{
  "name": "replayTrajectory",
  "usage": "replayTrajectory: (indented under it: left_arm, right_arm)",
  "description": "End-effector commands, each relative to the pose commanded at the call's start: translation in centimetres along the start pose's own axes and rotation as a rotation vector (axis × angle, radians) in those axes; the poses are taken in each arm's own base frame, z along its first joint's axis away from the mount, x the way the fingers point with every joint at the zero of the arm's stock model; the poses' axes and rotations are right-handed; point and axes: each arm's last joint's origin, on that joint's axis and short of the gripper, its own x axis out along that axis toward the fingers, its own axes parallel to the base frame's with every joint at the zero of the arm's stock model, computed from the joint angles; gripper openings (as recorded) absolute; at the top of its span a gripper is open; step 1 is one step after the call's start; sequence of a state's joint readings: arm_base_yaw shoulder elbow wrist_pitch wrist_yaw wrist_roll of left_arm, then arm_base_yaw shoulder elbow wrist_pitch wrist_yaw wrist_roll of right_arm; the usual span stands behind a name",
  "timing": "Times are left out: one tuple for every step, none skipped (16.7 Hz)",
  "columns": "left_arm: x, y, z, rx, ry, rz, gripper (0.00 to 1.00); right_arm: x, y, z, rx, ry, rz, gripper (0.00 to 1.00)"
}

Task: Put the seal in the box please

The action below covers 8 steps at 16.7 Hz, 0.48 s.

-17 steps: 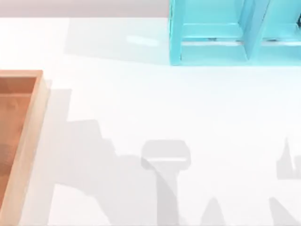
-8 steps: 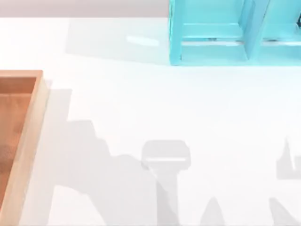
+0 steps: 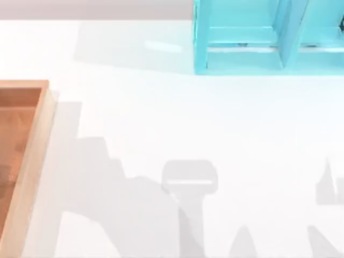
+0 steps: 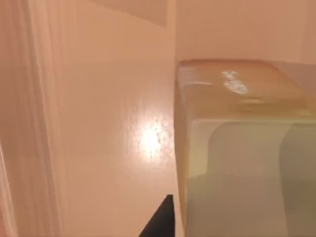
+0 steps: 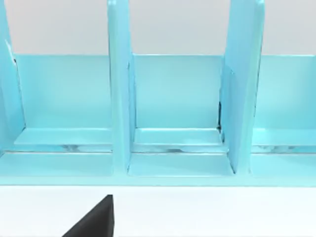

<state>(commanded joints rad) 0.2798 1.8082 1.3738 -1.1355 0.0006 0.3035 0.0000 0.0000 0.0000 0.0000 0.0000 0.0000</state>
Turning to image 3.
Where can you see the light blue rack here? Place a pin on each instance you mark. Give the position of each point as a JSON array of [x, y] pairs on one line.
[[242, 59]]

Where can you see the shallow salmon-coloured box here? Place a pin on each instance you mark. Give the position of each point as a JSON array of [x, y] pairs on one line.
[[29, 150]]

